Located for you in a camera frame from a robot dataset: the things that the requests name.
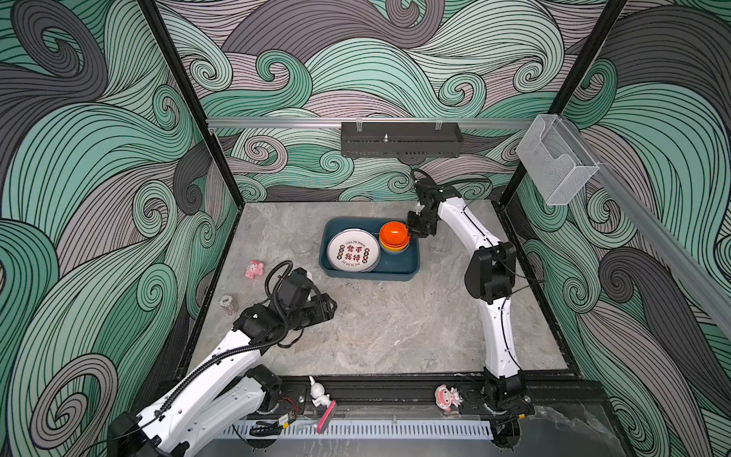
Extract orange bowl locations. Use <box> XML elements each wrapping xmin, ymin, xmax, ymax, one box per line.
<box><xmin>379</xmin><ymin>221</ymin><xmax>410</xmax><ymax>246</ymax></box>

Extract yellow bowl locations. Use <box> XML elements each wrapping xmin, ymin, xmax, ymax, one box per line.
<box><xmin>381</xmin><ymin>243</ymin><xmax>409</xmax><ymax>253</ymax></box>

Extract clear drinking glass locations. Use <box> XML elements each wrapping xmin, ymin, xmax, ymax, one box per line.
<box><xmin>289</xmin><ymin>236</ymin><xmax>315</xmax><ymax>255</ymax></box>

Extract white plate red circle characters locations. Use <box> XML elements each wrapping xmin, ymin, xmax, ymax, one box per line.
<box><xmin>326</xmin><ymin>228</ymin><xmax>381</xmax><ymax>273</ymax></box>

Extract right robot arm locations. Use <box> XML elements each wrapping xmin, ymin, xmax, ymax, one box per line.
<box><xmin>407</xmin><ymin>176</ymin><xmax>525</xmax><ymax>401</ymax></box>

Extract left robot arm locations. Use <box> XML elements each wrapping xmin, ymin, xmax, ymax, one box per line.
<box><xmin>107</xmin><ymin>261</ymin><xmax>337</xmax><ymax>456</ymax></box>

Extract teal plastic bin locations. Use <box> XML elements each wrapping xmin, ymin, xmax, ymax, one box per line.
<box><xmin>319</xmin><ymin>217</ymin><xmax>421</xmax><ymax>281</ymax></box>

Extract small pink toy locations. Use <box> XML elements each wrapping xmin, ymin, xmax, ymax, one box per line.
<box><xmin>245</xmin><ymin>260</ymin><xmax>265</xmax><ymax>280</ymax></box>

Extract white rabbit figurine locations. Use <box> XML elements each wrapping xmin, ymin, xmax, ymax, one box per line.
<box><xmin>308</xmin><ymin>376</ymin><xmax>332</xmax><ymax>409</ymax></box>

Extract pink pig figurine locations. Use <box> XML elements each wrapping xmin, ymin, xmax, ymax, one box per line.
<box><xmin>434</xmin><ymin>385</ymin><xmax>462</xmax><ymax>414</ymax></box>

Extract black perforated wall tray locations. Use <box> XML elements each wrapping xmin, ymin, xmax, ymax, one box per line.
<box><xmin>340</xmin><ymin>123</ymin><xmax>464</xmax><ymax>160</ymax></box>

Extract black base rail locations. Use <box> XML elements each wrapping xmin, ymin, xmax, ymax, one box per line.
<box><xmin>153</xmin><ymin>373</ymin><xmax>607</xmax><ymax>421</ymax></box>

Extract white slotted cable duct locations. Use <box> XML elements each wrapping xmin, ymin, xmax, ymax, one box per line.
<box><xmin>219</xmin><ymin>419</ymin><xmax>493</xmax><ymax>441</ymax></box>

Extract clear acrylic wall box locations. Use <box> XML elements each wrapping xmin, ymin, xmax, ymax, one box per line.
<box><xmin>516</xmin><ymin>114</ymin><xmax>599</xmax><ymax>207</ymax></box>

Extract aluminium wall rail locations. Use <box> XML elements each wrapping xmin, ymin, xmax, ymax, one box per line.
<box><xmin>206</xmin><ymin>116</ymin><xmax>533</xmax><ymax>131</ymax></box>

